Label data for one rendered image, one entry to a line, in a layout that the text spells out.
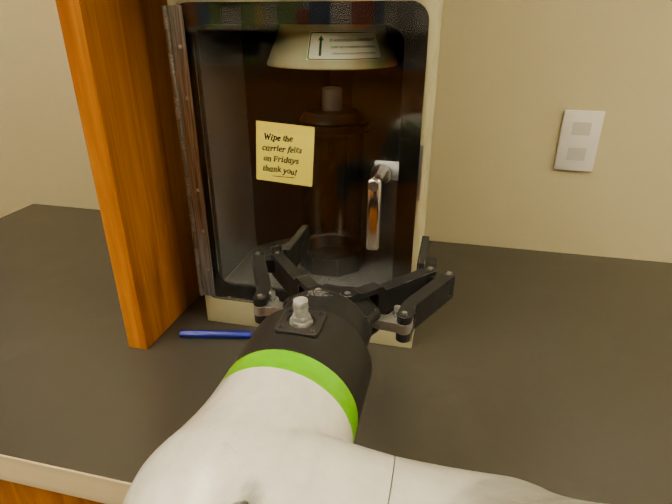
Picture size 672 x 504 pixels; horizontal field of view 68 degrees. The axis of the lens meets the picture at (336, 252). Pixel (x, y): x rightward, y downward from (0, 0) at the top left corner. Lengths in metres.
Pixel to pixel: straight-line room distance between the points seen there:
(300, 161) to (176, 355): 0.33
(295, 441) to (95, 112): 0.50
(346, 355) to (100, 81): 0.46
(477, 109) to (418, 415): 0.63
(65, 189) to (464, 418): 1.15
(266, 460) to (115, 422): 0.45
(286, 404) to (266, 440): 0.03
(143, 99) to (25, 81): 0.74
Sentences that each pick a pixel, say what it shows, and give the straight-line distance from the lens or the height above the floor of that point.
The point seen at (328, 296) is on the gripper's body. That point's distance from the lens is 0.38.
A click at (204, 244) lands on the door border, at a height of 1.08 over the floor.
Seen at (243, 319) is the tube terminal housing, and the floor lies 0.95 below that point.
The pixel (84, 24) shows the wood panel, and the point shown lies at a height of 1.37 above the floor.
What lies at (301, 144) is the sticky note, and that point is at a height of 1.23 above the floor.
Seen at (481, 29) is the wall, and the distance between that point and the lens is 1.03.
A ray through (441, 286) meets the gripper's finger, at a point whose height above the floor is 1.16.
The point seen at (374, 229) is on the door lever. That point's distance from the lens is 0.59.
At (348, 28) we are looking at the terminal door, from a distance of 0.60.
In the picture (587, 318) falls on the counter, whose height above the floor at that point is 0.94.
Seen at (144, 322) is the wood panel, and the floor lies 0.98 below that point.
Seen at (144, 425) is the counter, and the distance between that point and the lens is 0.66.
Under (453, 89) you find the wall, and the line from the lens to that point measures 1.04.
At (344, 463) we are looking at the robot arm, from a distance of 0.25.
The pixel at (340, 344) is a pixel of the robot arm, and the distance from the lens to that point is 0.33.
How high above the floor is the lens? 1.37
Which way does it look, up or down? 25 degrees down
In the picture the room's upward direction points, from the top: straight up
